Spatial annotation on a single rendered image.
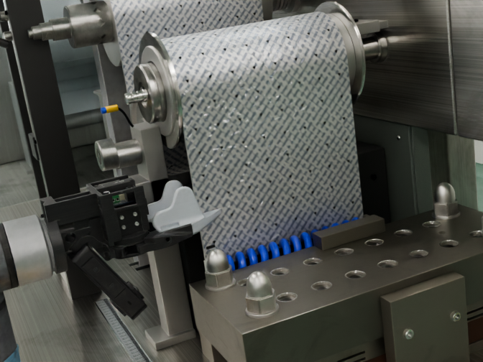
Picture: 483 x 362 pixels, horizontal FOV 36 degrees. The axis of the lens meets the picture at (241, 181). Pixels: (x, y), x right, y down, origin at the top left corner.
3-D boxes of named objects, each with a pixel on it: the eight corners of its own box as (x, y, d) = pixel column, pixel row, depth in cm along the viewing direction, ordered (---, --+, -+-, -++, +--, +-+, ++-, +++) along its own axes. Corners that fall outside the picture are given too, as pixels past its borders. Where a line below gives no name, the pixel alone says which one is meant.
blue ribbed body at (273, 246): (220, 278, 95) (215, 253, 94) (362, 235, 103) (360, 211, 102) (231, 287, 92) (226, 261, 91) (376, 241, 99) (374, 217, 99)
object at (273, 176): (206, 272, 95) (183, 131, 90) (362, 225, 103) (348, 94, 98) (208, 274, 94) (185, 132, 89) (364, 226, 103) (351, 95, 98)
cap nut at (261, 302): (240, 309, 81) (233, 271, 79) (270, 299, 82) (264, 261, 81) (254, 322, 77) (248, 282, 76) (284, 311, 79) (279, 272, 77)
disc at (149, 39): (150, 138, 102) (131, 30, 98) (154, 138, 102) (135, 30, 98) (186, 158, 89) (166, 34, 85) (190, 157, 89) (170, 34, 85)
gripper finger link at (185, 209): (223, 179, 89) (149, 197, 86) (230, 225, 91) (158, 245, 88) (214, 174, 92) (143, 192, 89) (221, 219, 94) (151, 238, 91)
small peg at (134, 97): (122, 93, 90) (125, 93, 89) (144, 89, 91) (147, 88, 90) (125, 104, 91) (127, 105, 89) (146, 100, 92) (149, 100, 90)
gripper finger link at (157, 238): (195, 226, 88) (123, 246, 85) (197, 238, 88) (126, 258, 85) (182, 217, 92) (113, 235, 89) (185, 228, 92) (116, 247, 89)
